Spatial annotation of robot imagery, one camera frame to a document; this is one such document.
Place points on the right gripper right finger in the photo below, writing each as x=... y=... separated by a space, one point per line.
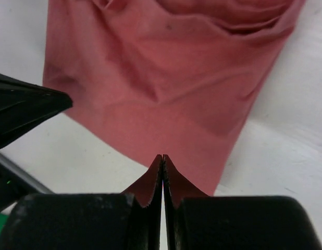
x=195 y=220

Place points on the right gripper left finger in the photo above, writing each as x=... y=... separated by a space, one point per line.
x=126 y=220

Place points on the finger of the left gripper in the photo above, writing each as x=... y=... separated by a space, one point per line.
x=23 y=106

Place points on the salmon pink t shirt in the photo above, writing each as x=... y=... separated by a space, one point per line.
x=166 y=77

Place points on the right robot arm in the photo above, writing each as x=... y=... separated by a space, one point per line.
x=10 y=182

